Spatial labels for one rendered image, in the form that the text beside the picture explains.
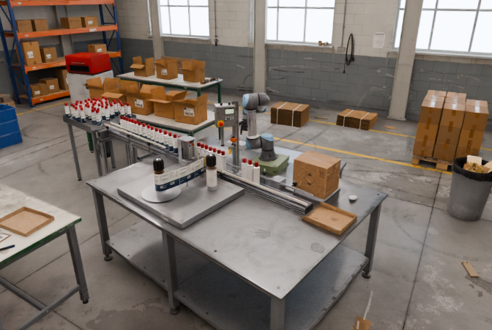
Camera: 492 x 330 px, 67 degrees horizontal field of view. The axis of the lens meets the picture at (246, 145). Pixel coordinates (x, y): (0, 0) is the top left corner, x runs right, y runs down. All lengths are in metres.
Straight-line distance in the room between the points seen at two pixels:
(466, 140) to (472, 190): 1.40
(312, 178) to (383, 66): 5.42
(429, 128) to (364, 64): 2.78
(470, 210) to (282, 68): 5.45
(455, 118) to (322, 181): 3.25
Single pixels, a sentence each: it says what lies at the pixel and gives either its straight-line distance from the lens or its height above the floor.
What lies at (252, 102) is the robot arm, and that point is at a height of 1.48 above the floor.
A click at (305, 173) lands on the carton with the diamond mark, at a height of 1.02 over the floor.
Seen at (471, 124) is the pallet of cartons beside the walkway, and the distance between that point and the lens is 5.90.
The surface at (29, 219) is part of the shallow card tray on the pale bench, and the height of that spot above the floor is 0.80.
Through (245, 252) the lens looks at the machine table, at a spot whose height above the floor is 0.83.
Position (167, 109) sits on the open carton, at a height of 0.91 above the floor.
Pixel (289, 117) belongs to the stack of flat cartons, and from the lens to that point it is 7.23.
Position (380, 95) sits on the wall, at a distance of 8.27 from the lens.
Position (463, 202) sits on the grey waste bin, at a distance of 4.78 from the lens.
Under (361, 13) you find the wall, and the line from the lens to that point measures 8.18.
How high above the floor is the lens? 2.34
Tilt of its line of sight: 22 degrees down
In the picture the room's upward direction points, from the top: straight up
